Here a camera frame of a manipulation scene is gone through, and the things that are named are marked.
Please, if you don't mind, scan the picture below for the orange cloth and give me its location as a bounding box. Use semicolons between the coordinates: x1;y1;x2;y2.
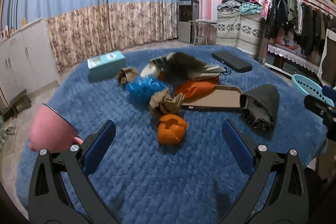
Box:
175;77;219;99

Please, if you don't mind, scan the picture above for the small brown paper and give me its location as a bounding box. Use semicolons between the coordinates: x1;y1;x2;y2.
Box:
116;67;138;86

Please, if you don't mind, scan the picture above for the pink metal mug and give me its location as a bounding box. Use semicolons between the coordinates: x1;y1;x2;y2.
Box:
29;104;83;153

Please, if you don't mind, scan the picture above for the black rectangular case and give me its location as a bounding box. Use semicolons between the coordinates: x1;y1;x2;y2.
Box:
212;51;252;73

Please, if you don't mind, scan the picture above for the brown flat tray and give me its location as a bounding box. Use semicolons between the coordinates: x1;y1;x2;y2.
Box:
181;85;242;111

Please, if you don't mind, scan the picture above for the blue fluffy table cover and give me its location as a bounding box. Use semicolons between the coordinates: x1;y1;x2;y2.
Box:
16;44;329;224

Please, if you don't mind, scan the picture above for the light blue plastic basket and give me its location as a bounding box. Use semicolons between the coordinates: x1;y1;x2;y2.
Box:
291;74;334;107

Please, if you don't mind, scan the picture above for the low tv bench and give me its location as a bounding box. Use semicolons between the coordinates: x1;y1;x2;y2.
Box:
262;39;321;82

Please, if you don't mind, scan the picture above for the white cabinet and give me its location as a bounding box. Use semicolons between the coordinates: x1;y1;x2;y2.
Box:
1;18;60;105

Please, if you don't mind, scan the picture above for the grey water dispenser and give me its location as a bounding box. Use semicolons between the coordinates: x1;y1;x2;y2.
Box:
178;0;199;44

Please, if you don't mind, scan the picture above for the dark knitted hat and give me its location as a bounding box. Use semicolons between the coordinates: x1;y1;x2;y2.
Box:
239;84;280;134

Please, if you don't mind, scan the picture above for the teal tissue box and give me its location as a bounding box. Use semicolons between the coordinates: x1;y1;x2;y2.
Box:
87;51;126;81

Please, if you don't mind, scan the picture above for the clothes rack with garments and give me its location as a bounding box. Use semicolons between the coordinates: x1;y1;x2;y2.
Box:
261;0;335;64

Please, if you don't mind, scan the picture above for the covered chest with clothes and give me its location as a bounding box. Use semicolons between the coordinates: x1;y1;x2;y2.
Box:
216;0;262;57

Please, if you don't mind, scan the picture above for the light blue carton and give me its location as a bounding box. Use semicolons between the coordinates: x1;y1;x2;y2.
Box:
150;56;226;81

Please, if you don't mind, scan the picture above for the small metal stool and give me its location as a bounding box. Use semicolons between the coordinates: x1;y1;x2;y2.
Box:
189;19;217;46

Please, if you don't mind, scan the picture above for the blue shiny wrapper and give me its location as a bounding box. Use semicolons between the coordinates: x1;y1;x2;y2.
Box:
125;76;174;106

